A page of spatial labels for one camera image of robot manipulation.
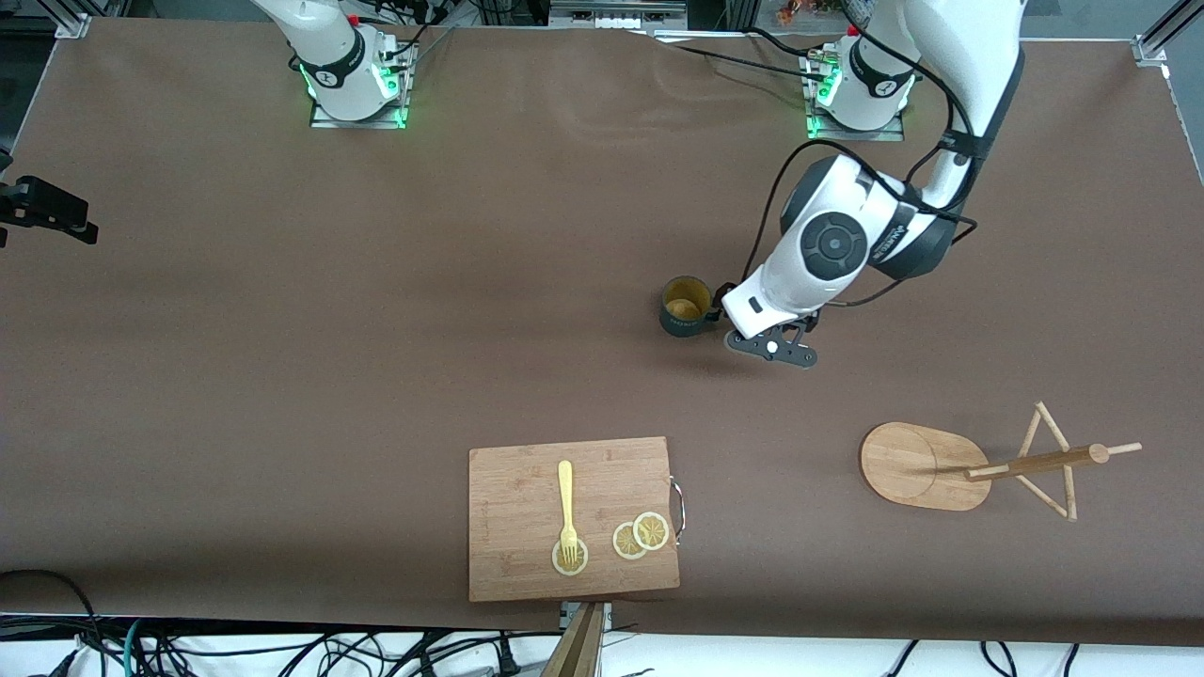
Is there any teal cup yellow inside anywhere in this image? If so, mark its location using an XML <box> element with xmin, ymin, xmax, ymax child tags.
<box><xmin>658</xmin><ymin>276</ymin><xmax>730</xmax><ymax>338</ymax></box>

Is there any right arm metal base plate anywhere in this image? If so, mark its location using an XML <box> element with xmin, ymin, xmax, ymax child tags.
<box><xmin>309</xmin><ymin>42</ymin><xmax>415</xmax><ymax>130</ymax></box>

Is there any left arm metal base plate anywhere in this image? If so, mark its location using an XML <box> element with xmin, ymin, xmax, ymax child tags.
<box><xmin>804</xmin><ymin>49</ymin><xmax>906</xmax><ymax>142</ymax></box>

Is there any yellow plastic fork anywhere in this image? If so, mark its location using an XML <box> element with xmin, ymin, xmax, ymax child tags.
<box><xmin>558</xmin><ymin>460</ymin><xmax>580</xmax><ymax>568</ymax></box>

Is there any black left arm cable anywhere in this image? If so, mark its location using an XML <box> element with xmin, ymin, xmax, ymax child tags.
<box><xmin>749</xmin><ymin>26</ymin><xmax>979</xmax><ymax>311</ymax></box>

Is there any black table cable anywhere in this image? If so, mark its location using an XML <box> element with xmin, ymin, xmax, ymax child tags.
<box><xmin>658</xmin><ymin>38</ymin><xmax>833</xmax><ymax>84</ymax></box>
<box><xmin>743</xmin><ymin>26</ymin><xmax>829</xmax><ymax>62</ymax></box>

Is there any grey power strip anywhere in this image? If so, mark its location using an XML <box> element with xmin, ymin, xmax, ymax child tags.
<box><xmin>550</xmin><ymin>0</ymin><xmax>688</xmax><ymax>31</ymax></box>

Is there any wooden beam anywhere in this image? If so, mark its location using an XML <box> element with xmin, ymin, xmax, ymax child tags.
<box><xmin>541</xmin><ymin>603</ymin><xmax>604</xmax><ymax>677</ymax></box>

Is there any black looped floor cable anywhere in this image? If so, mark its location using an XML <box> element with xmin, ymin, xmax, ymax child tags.
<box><xmin>0</xmin><ymin>569</ymin><xmax>104</xmax><ymax>677</ymax></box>

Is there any wooden cutting board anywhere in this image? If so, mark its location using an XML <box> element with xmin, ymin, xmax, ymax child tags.
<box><xmin>468</xmin><ymin>436</ymin><xmax>681</xmax><ymax>603</ymax></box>

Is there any small metal bracket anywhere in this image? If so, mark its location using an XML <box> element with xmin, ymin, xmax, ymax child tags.
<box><xmin>560</xmin><ymin>602</ymin><xmax>613</xmax><ymax>633</ymax></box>

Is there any wooden cup rack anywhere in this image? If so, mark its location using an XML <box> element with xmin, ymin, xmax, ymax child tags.
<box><xmin>860</xmin><ymin>401</ymin><xmax>1143</xmax><ymax>523</ymax></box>

